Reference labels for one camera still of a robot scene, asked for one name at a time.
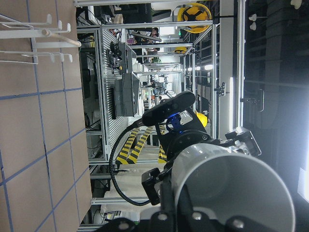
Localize yellow hard hat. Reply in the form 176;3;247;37
177;3;212;34

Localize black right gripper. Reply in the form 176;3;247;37
141;110;261;205

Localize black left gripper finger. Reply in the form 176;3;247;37
158;180;193;232

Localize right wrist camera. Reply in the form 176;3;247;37
142;91;196;127

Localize white wire cup rack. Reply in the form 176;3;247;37
0;14;82;65

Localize grey plastic cup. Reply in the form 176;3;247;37
171;144;295;232

